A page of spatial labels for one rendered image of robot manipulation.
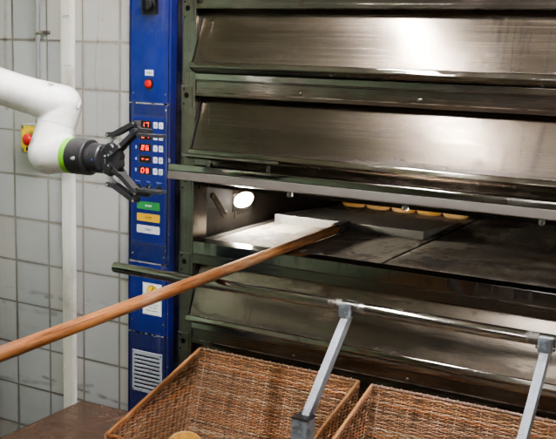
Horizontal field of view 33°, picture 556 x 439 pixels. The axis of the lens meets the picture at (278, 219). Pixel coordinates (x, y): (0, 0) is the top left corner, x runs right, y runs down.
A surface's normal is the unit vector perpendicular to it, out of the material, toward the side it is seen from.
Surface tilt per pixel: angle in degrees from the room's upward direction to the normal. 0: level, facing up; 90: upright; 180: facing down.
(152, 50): 90
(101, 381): 90
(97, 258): 90
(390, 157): 70
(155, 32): 90
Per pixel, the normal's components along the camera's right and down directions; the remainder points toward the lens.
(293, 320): -0.44, -0.21
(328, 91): -0.48, 0.14
